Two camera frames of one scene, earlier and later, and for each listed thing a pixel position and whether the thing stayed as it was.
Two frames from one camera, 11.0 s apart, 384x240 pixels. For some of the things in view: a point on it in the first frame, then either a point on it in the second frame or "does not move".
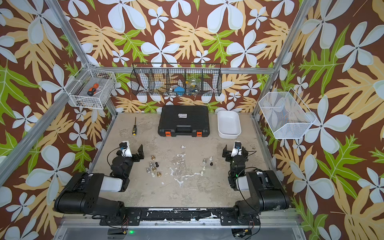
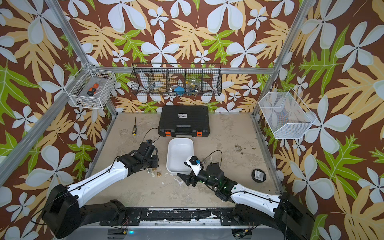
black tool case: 183,120 does not move
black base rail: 132,217 does not move
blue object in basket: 179,90 does not move
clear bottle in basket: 193,87 does not move
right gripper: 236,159 -> 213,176
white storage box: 228,124 -> 179,151
